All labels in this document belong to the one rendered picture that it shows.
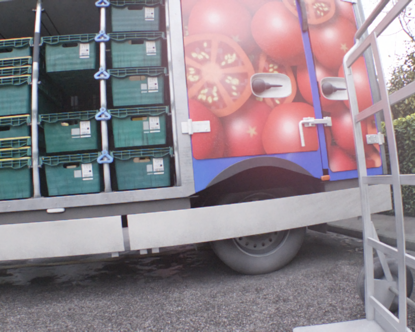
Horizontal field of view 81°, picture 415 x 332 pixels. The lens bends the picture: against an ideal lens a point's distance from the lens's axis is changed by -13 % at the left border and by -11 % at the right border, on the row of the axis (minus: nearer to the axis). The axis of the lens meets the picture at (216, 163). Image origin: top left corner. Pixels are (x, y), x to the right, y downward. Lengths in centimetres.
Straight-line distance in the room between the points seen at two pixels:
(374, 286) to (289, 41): 160
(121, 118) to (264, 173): 98
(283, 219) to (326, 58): 120
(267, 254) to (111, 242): 101
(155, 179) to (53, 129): 73
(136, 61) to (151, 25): 30
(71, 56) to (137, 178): 94
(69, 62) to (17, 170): 78
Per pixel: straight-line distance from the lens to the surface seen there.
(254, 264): 191
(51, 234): 176
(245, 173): 170
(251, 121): 176
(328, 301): 154
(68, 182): 188
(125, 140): 184
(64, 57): 209
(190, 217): 165
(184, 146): 165
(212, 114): 171
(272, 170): 176
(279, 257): 197
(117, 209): 167
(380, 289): 135
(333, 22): 241
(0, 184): 207
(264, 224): 177
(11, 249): 188
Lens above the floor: 65
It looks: 4 degrees up
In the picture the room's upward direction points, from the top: 5 degrees counter-clockwise
